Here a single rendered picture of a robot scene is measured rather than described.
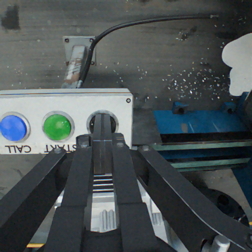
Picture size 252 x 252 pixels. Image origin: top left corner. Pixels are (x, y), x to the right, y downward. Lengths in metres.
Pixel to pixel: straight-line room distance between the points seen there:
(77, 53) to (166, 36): 0.20
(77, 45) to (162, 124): 0.29
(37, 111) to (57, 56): 0.26
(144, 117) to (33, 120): 0.35
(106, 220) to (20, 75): 0.38
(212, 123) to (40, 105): 0.47
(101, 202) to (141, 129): 0.21
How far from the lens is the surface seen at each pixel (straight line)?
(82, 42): 0.45
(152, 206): 0.38
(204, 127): 0.56
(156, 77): 0.50
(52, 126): 0.22
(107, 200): 0.38
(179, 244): 0.78
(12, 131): 0.24
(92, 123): 0.21
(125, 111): 0.22
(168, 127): 0.52
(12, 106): 0.23
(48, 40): 0.46
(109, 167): 0.16
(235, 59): 0.57
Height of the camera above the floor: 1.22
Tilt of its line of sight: 46 degrees down
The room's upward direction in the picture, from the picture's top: 172 degrees clockwise
